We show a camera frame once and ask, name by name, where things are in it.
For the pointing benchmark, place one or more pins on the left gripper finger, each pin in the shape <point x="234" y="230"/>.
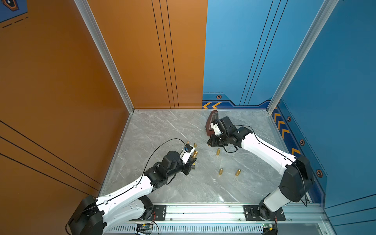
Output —
<point x="191" y="167"/>
<point x="192" y="160"/>

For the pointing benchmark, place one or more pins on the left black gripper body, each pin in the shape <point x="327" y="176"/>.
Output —
<point x="184" y="169"/>

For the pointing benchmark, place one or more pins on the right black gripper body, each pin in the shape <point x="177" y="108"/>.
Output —
<point x="220" y="140"/>

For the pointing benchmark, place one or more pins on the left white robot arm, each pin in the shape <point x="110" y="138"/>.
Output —
<point x="96" y="216"/>

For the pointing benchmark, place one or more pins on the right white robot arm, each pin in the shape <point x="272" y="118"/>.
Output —
<point x="297" y="176"/>

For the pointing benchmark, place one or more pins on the dark red metronome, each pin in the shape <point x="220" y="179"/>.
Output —
<point x="213" y="117"/>

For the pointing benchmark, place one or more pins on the left green circuit board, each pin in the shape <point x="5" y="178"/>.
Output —
<point x="144" y="228"/>

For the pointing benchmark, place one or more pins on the green circuit board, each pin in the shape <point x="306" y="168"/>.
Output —
<point x="144" y="228"/>
<point x="271" y="229"/>

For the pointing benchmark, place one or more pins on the right green circuit board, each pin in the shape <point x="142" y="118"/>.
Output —
<point x="271" y="229"/>

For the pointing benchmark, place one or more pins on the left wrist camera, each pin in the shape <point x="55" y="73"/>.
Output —
<point x="188" y="151"/>

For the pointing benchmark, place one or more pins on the left black mount plate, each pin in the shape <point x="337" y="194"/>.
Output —
<point x="159" y="212"/>

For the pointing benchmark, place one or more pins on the black mount plate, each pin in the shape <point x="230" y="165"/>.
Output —
<point x="252" y="213"/>
<point x="159" y="212"/>

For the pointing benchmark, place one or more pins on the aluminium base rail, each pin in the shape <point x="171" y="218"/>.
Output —
<point x="229" y="219"/>

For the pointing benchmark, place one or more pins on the right black mount plate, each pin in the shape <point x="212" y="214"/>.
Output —
<point x="252" y="213"/>

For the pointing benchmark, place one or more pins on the right aluminium corner post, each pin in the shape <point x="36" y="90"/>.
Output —
<point x="313" y="32"/>

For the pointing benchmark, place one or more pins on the aluminium corner post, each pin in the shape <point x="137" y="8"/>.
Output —
<point x="313" y="32"/>
<point x="91" y="23"/>

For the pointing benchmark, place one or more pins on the left aluminium corner post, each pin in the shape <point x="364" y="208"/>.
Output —
<point x="91" y="23"/>

